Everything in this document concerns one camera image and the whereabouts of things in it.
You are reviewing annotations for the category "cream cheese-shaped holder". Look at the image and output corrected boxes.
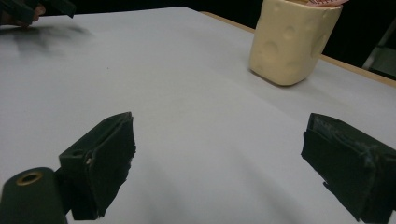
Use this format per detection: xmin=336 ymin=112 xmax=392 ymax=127
xmin=247 ymin=0 xmax=344 ymax=87

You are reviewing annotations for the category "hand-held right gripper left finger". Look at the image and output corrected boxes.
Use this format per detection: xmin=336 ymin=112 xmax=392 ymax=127
xmin=58 ymin=111 xmax=137 ymax=221

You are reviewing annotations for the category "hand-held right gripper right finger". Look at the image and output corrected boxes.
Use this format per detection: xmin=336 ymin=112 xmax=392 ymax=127
xmin=300 ymin=112 xmax=396 ymax=224

